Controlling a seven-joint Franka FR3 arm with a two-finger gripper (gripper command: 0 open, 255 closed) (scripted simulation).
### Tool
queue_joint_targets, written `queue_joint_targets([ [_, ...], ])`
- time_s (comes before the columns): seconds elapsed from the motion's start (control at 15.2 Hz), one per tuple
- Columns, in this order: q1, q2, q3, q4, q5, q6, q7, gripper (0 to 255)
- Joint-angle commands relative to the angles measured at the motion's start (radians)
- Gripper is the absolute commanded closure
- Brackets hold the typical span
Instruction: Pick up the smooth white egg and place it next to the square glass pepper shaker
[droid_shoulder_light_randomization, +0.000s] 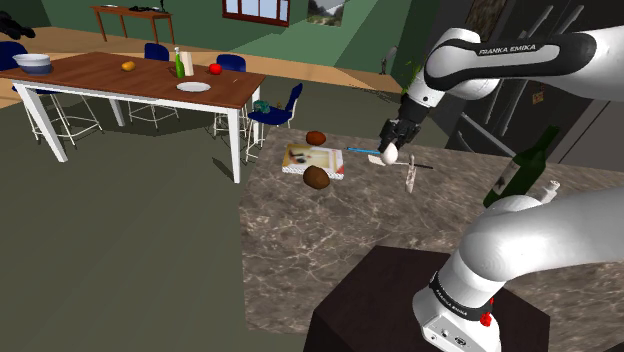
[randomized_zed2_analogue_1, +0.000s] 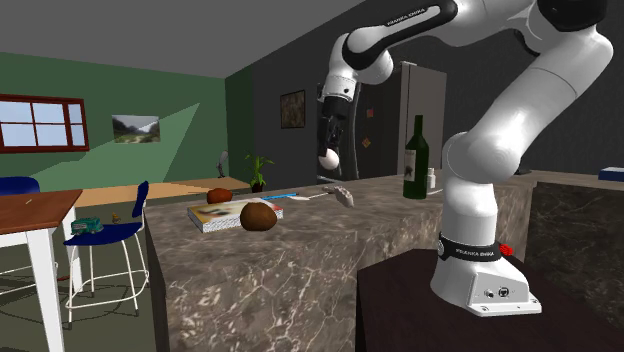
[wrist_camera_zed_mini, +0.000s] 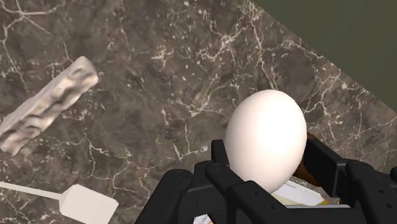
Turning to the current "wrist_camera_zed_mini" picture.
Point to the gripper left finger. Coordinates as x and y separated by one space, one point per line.
186 198

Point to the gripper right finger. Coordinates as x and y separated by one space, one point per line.
369 192

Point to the white egg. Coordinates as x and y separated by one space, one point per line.
265 136

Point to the white and yellow book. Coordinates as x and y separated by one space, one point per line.
297 194

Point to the white spatula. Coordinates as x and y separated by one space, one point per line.
86 203

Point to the silvery white wrapped bar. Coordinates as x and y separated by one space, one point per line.
46 107

